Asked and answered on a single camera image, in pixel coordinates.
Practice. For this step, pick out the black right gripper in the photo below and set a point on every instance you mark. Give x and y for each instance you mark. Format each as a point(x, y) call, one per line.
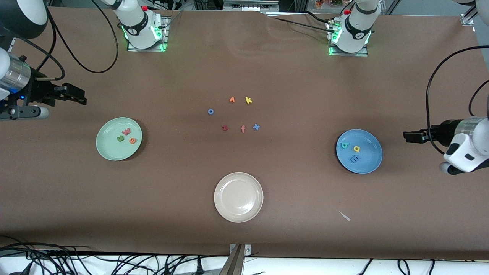
point(38, 91)

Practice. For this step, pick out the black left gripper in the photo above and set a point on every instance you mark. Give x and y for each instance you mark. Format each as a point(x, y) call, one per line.
point(446, 132)

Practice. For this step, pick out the blue letter E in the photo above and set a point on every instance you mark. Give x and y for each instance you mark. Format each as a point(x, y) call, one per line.
point(355, 159)

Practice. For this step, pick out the pink foam letter w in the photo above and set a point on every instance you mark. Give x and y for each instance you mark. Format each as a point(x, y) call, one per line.
point(126, 132)

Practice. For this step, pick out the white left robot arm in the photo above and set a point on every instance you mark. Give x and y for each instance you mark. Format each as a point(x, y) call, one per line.
point(357, 26)

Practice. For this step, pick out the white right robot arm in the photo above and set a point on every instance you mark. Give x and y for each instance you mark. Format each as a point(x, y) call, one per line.
point(23, 15)

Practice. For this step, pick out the blue round plate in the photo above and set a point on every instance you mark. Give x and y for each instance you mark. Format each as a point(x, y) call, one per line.
point(368, 160)

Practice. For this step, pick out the mint green round plate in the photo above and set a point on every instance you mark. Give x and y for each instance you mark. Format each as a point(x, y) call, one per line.
point(110, 149)

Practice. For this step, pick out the small white paper scrap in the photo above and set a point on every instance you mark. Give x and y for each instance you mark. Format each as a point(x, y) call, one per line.
point(345, 216)

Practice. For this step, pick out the brown paper table cover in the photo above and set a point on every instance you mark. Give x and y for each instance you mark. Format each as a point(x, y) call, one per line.
point(267, 172)

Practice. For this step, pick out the colourful toy pile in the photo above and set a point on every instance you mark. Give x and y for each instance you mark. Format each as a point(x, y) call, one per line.
point(328, 4)

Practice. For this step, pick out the beige round plate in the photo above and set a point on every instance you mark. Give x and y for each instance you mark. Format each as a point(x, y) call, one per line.
point(238, 197)

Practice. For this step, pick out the grey metal box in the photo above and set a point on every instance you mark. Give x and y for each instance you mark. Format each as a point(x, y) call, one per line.
point(248, 5)

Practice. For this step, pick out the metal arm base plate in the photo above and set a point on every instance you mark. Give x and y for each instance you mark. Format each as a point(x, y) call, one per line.
point(165, 34)
point(347, 54)

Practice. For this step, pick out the metal table edge bracket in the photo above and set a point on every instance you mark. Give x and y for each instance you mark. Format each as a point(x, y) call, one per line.
point(235, 263)

